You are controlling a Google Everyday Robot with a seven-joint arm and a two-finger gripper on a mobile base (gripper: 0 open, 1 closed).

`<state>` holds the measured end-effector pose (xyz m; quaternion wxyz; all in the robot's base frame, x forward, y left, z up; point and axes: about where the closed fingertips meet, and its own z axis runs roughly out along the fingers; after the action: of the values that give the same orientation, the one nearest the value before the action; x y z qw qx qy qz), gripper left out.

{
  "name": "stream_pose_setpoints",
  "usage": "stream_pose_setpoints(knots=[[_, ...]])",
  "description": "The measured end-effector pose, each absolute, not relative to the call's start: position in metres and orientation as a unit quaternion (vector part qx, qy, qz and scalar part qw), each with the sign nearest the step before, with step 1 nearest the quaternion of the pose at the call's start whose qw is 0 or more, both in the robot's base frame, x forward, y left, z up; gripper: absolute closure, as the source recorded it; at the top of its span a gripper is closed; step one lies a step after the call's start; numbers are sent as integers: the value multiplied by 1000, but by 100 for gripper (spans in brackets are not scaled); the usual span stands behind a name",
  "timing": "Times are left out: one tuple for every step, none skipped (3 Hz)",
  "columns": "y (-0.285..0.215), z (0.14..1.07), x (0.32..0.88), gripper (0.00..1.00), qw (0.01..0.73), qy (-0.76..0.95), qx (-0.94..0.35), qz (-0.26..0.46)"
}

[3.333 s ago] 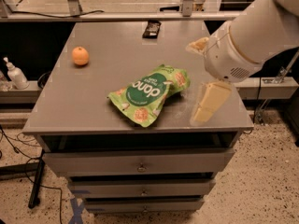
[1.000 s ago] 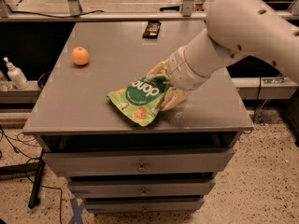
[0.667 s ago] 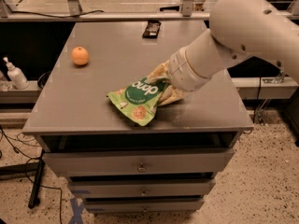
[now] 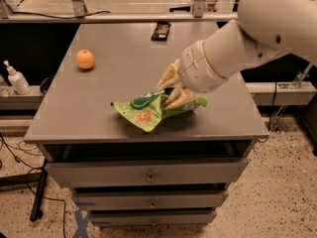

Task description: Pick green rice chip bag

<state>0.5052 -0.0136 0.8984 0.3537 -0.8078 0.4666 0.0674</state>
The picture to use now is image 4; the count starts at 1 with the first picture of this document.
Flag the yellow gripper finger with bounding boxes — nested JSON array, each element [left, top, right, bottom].
[[162, 86, 198, 110], [156, 59, 180, 91]]

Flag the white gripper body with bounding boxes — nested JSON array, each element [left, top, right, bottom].
[[178, 40, 227, 93]]

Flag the green rice chip bag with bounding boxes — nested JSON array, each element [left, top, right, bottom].
[[111, 88, 208, 132]]

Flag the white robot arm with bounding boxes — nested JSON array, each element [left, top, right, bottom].
[[156, 0, 317, 109]]

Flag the black snack bar wrapper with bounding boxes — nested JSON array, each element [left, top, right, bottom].
[[151, 21, 171, 41]]

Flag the grey drawer cabinet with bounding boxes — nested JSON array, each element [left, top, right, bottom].
[[26, 23, 267, 215]]

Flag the top grey drawer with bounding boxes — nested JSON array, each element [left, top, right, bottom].
[[46, 158, 249, 187]]

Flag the grey drawer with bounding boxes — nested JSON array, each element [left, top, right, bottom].
[[89, 210, 216, 226], [72, 190, 229, 210], [46, 158, 249, 187]]

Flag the orange fruit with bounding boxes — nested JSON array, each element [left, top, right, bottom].
[[76, 50, 95, 69]]

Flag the middle grey drawer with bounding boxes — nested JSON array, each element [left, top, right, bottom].
[[72, 190, 229, 210]]

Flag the bottom grey drawer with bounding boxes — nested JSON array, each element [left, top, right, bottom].
[[89, 210, 216, 226]]

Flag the white pump bottle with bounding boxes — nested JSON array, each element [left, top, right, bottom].
[[3, 60, 31, 95]]

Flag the blue tape cross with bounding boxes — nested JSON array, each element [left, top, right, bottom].
[[72, 210, 89, 238]]

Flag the black metal stand leg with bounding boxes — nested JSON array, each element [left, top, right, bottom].
[[30, 161, 48, 222]]

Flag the metal frame rail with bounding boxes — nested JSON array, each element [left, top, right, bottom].
[[0, 11, 238, 24]]

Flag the black floor cable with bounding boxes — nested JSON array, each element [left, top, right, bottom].
[[0, 132, 67, 238]]

